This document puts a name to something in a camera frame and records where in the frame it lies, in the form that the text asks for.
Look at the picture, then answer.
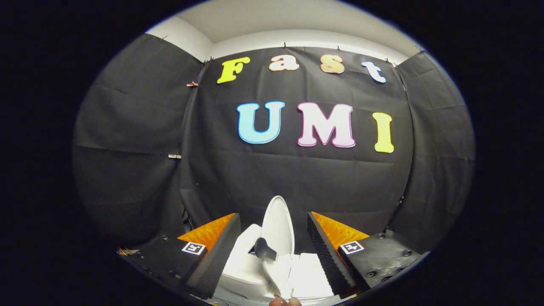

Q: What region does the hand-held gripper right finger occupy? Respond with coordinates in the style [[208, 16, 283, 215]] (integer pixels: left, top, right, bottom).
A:
[[307, 211, 425, 298]]

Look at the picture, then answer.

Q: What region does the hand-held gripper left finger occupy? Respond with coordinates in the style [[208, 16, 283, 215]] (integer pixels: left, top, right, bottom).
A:
[[118, 212, 241, 299]]

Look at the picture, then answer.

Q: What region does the grey toilet lid handle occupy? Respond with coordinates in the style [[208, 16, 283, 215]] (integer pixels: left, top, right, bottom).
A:
[[254, 237, 279, 261]]

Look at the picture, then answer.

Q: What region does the black backdrop cloth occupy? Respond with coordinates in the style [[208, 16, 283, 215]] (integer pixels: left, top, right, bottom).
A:
[[71, 33, 476, 255]]

